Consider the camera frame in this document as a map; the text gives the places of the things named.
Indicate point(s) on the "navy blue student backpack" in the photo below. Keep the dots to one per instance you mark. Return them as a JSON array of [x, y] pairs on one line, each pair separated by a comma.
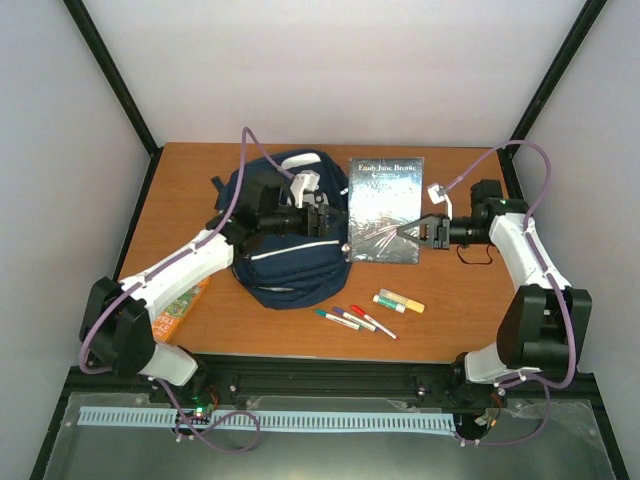
[[278, 266]]

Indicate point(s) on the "light blue slotted cable duct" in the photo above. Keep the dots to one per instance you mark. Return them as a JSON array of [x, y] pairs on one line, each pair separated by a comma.
[[272, 421]]

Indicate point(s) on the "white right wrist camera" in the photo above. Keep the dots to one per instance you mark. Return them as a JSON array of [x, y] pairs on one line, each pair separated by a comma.
[[438, 195]]

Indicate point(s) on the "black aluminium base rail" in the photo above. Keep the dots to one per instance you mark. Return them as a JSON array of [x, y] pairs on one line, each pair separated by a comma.
[[236, 380]]

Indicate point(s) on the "green label glue stick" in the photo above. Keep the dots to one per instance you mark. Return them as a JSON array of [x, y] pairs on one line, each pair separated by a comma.
[[389, 303]]

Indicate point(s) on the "yellow highlighter pen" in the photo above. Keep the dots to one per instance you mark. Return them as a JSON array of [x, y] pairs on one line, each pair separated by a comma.
[[410, 304]]

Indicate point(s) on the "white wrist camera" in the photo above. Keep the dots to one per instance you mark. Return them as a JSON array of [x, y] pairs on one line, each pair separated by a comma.
[[303, 188], [438, 195]]

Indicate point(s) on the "orange treehouse book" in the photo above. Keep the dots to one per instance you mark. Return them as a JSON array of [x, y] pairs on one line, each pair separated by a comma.
[[168, 321]]

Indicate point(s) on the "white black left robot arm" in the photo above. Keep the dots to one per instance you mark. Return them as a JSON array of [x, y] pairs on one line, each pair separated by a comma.
[[116, 331]]

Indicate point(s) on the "red capped marker pen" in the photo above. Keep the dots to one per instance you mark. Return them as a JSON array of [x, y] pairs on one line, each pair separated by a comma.
[[373, 321]]

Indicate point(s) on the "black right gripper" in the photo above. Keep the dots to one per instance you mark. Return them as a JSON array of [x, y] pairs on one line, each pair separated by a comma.
[[437, 229]]

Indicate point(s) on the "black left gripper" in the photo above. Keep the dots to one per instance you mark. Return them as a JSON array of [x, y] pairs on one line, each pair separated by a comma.
[[320, 229]]

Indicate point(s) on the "dark blue castle cover book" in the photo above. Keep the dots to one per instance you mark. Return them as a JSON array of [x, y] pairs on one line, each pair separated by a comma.
[[384, 194]]

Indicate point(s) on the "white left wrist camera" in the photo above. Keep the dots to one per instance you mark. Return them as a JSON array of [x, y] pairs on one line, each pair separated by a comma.
[[303, 188]]

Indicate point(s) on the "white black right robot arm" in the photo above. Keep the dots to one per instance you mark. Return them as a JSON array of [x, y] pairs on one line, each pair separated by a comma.
[[542, 332]]

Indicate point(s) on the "green capped marker pen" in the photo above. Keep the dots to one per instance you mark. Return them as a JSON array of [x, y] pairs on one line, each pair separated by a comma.
[[336, 319]]

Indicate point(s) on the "purple capped marker pen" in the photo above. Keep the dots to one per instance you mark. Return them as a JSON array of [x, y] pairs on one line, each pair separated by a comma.
[[361, 322]]

